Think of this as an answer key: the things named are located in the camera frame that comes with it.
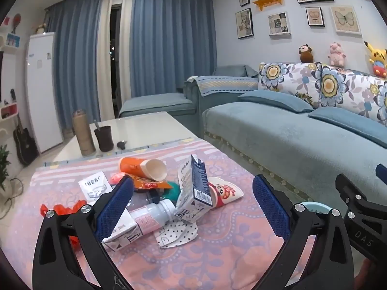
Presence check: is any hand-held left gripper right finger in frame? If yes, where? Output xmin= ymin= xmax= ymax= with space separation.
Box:
xmin=252 ymin=174 xmax=355 ymax=290

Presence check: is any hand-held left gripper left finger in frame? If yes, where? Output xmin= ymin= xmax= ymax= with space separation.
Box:
xmin=32 ymin=175 xmax=135 ymax=290

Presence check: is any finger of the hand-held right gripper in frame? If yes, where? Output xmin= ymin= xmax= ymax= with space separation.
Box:
xmin=376 ymin=163 xmax=387 ymax=185
xmin=335 ymin=174 xmax=387 ymax=262

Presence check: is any small white drink carton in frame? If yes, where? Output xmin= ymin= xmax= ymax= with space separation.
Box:
xmin=102 ymin=211 xmax=142 ymax=252

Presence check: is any white plastic bottle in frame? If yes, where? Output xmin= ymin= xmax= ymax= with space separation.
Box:
xmin=128 ymin=199 xmax=176 ymax=234

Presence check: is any light blue bin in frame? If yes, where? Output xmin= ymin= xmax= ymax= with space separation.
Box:
xmin=302 ymin=202 xmax=334 ymax=218

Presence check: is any red printed paper cup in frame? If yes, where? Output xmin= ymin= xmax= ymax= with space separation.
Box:
xmin=208 ymin=177 xmax=244 ymax=208

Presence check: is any polka dot paper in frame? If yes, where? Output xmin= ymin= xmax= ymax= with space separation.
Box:
xmin=154 ymin=218 xmax=199 ymax=249

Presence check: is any blue and white milk carton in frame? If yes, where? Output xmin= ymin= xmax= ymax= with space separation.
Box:
xmin=175 ymin=154 xmax=215 ymax=223

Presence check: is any white printed packet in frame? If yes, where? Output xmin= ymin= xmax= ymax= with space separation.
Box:
xmin=79 ymin=172 xmax=111 ymax=203

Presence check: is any orange snack bag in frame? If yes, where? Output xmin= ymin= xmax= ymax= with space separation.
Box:
xmin=132 ymin=175 xmax=172 ymax=191

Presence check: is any orange paper cup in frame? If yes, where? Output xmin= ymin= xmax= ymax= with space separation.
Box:
xmin=119 ymin=157 xmax=167 ymax=181

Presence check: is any red plastic bag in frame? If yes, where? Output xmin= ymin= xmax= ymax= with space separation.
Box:
xmin=41 ymin=200 xmax=91 ymax=250

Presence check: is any blue cushion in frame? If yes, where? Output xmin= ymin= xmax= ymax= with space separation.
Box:
xmin=238 ymin=91 xmax=315 ymax=114
xmin=308 ymin=107 xmax=387 ymax=149

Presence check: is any dark brown cup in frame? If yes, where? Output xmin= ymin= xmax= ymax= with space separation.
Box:
xmin=94 ymin=120 xmax=115 ymax=153

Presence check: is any teal sofa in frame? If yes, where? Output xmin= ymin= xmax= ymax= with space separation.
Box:
xmin=118 ymin=65 xmax=387 ymax=218

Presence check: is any pink floral tablecloth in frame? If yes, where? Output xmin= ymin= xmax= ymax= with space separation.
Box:
xmin=0 ymin=138 xmax=318 ymax=290

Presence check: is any beige thermos bottle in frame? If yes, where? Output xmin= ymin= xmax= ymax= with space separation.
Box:
xmin=72 ymin=109 xmax=97 ymax=155

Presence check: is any floral cushion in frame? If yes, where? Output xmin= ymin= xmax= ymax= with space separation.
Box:
xmin=258 ymin=62 xmax=322 ymax=109
xmin=314 ymin=64 xmax=387 ymax=125

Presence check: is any black acoustic guitar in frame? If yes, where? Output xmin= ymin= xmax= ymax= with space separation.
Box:
xmin=10 ymin=89 xmax=39 ymax=167

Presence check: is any yellow plush toy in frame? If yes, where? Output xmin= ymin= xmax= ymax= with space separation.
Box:
xmin=364 ymin=41 xmax=387 ymax=78

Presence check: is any green potted plant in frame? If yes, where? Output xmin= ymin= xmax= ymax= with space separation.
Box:
xmin=0 ymin=144 xmax=12 ymax=191

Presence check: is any pink pig plush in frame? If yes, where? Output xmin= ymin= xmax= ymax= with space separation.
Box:
xmin=328 ymin=42 xmax=347 ymax=67

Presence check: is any white curtain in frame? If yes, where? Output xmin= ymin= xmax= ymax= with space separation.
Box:
xmin=97 ymin=0 xmax=134 ymax=122

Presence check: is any brown monkey plush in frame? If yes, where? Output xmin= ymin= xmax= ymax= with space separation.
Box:
xmin=299 ymin=44 xmax=315 ymax=64

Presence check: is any red and white shelf box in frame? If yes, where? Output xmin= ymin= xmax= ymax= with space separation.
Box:
xmin=0 ymin=105 xmax=18 ymax=119

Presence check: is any blue curtain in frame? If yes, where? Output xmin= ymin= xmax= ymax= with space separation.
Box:
xmin=129 ymin=0 xmax=217 ymax=98
xmin=45 ymin=0 xmax=105 ymax=130

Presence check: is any red table tennis paddle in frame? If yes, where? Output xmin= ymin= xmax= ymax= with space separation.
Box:
xmin=11 ymin=13 xmax=22 ymax=34

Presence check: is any floor cable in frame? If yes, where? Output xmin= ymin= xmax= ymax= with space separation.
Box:
xmin=0 ymin=178 xmax=25 ymax=219

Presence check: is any white butterfly picture frame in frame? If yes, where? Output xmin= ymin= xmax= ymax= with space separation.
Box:
xmin=329 ymin=5 xmax=363 ymax=36

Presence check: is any black butterfly picture frame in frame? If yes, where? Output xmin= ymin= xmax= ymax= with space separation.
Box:
xmin=305 ymin=7 xmax=325 ymax=27

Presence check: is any white patchwork picture frame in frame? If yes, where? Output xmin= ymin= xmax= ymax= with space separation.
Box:
xmin=268 ymin=12 xmax=291 ymax=37

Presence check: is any tall black picture frame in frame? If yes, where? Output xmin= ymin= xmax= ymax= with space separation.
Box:
xmin=235 ymin=8 xmax=254 ymax=39

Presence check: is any yellow wall shelf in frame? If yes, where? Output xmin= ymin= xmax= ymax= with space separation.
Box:
xmin=253 ymin=0 xmax=285 ymax=11

